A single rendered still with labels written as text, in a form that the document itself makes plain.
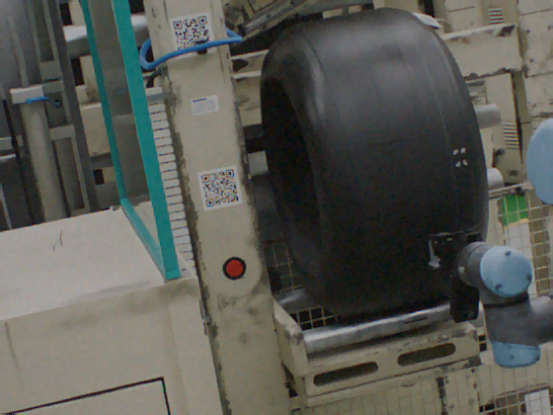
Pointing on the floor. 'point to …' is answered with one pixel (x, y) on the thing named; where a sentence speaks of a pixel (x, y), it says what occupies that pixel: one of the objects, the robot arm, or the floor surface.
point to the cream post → (221, 217)
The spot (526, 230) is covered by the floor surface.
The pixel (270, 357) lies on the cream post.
